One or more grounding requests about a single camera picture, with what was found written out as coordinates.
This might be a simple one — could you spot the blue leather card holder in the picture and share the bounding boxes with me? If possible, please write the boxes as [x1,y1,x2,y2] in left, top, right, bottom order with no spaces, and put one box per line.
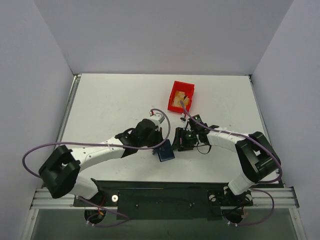
[152,139,175,162]

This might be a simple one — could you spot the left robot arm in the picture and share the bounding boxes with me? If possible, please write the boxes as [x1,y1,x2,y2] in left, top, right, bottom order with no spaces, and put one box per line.
[38,113,165,206]

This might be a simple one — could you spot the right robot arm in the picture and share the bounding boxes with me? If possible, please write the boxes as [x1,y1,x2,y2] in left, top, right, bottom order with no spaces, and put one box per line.
[171,115,281,205]

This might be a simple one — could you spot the gold cards in bin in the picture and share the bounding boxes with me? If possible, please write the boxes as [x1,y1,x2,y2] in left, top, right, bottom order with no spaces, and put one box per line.
[171,91,190,108]

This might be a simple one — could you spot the red plastic bin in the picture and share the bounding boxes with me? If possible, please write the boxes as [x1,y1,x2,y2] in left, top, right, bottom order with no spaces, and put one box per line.
[167,81,195,114]

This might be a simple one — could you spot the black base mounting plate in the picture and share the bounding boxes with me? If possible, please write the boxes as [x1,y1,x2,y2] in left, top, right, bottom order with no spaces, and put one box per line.
[72,179,255,221]

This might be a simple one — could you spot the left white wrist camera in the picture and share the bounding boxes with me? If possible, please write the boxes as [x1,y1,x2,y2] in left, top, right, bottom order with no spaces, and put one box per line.
[148,113,166,126]

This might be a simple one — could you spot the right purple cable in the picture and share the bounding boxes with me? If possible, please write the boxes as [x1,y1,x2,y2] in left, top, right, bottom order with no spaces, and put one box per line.
[179,98,284,227]

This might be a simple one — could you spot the purple cable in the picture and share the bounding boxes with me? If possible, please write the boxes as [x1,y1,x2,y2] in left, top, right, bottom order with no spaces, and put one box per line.
[21,107,171,228]
[179,98,284,227]

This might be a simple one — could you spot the aluminium frame rail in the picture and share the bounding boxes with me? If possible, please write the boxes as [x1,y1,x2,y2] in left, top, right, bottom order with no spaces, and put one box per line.
[251,187,300,209]

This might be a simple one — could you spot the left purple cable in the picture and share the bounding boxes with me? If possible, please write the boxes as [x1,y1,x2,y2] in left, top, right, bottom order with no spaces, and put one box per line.
[21,107,171,228]

